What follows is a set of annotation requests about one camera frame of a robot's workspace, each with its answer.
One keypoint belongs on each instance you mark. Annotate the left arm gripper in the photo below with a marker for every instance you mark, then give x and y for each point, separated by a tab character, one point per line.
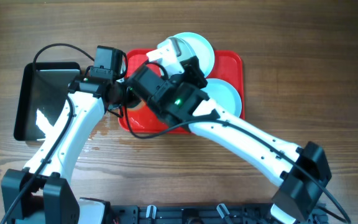
129	101

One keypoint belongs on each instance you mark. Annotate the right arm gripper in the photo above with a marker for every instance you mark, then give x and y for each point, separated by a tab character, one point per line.
163	78

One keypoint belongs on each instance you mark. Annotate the white plate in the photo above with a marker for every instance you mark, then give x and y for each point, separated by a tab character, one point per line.
225	95
192	44

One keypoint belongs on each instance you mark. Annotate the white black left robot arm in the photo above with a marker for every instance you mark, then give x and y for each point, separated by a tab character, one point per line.
41	191

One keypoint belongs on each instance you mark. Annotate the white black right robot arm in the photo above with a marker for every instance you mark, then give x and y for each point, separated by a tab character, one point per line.
300	173

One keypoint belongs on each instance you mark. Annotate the black rectangular water tray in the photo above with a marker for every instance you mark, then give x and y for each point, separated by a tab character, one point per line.
42	98

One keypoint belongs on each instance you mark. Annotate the red plastic serving tray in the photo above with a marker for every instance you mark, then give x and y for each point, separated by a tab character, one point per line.
228	66

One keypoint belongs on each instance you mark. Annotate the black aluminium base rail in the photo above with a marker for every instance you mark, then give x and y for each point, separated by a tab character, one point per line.
249	213

